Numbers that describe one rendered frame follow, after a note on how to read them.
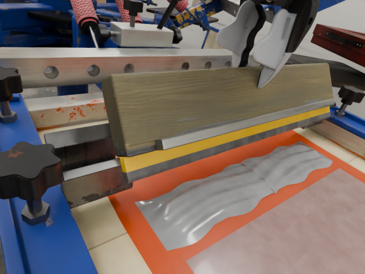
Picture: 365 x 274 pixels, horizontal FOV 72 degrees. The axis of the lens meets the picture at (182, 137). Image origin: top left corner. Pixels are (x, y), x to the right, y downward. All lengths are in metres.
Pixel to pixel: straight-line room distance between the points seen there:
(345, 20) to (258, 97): 2.16
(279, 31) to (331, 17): 2.21
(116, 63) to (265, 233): 0.37
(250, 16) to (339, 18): 2.16
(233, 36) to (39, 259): 0.31
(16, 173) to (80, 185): 0.08
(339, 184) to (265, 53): 0.26
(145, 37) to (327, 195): 0.44
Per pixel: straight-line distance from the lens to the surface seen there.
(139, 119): 0.23
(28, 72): 0.46
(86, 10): 0.71
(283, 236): 0.33
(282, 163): 0.44
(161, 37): 0.59
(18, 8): 0.95
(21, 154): 0.21
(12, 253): 0.22
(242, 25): 0.36
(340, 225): 0.40
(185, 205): 0.31
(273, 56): 0.33
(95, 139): 0.29
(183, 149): 0.27
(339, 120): 0.59
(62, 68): 0.47
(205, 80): 0.29
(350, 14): 2.47
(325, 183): 0.46
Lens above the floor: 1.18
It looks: 32 degrees down
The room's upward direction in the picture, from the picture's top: 12 degrees clockwise
